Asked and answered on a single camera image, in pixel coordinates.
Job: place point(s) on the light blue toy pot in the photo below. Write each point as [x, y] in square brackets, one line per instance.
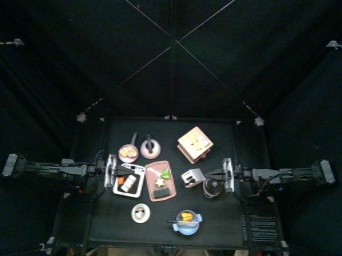
[187, 227]

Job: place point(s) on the orange toy carrot piece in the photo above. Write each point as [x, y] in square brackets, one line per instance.
[120, 180]

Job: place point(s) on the black toy spoon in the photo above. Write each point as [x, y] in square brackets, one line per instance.
[176, 221]

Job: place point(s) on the pink toy frying pan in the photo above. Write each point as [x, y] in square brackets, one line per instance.
[128, 152]

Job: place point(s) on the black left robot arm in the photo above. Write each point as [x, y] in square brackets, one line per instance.
[53, 169]

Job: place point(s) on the small round white plate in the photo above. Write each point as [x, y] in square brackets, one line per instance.
[140, 213]

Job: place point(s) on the tan wooden toy box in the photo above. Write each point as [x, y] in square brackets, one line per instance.
[195, 144]

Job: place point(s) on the pale yellow toy starfruit slice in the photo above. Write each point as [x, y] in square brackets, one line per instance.
[158, 182]

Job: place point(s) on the grey frame clamp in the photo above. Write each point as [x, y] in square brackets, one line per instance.
[16, 42]
[332, 44]
[80, 117]
[259, 121]

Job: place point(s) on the white toy toaster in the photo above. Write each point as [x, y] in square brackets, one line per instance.
[192, 178]

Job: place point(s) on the green toy vegetable piece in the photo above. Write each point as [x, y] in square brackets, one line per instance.
[165, 173]

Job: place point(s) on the pink toy cutting board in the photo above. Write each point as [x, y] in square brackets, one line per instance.
[153, 195]

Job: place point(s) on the toy fried egg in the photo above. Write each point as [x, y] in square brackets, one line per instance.
[132, 152]
[124, 152]

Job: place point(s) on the small frying pan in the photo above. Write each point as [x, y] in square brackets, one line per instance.
[149, 148]

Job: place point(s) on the orange toy corn piece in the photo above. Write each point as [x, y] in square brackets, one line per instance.
[187, 217]

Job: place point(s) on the white toy roll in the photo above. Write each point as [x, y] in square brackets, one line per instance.
[129, 183]

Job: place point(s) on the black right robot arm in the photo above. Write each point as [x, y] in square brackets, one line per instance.
[284, 174]

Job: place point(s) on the white text label sticker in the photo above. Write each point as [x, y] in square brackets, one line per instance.
[261, 227]

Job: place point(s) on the dark green toy food block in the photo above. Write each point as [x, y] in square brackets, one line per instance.
[160, 192]

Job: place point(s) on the white rectangular tray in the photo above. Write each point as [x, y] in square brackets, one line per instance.
[138, 186]

